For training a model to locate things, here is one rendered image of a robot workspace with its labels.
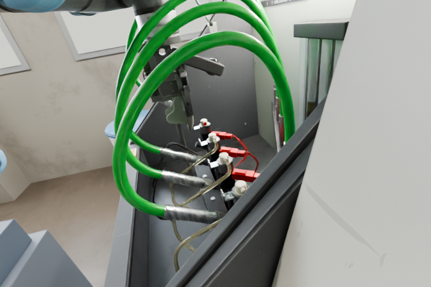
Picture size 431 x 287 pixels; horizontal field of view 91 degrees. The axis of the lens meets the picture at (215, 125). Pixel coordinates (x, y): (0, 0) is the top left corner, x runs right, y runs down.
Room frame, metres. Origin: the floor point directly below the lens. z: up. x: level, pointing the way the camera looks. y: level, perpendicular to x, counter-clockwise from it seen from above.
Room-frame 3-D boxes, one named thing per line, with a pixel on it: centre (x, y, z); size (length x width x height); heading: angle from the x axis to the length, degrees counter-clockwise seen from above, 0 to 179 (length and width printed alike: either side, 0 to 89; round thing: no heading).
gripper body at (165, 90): (0.45, 0.08, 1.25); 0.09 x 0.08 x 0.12; 101
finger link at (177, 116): (0.44, 0.08, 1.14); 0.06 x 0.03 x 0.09; 101
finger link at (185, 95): (0.44, 0.05, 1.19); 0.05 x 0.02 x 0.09; 11
